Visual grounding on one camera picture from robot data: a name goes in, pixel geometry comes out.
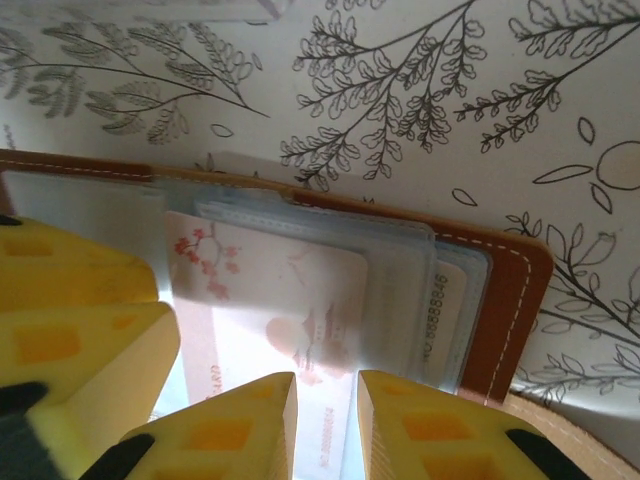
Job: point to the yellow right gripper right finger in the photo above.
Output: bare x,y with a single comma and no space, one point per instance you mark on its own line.
430,440

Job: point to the brown leather card holder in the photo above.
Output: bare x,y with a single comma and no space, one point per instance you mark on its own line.
510,300

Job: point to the pale pink numbered card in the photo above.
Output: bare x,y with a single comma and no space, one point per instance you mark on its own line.
442,320

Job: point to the pink cherry blossom card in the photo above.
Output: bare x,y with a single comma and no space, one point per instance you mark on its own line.
260,280

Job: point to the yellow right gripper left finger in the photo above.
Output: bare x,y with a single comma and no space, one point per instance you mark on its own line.
215,440

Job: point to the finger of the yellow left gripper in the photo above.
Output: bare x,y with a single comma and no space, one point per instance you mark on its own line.
50,345
60,270

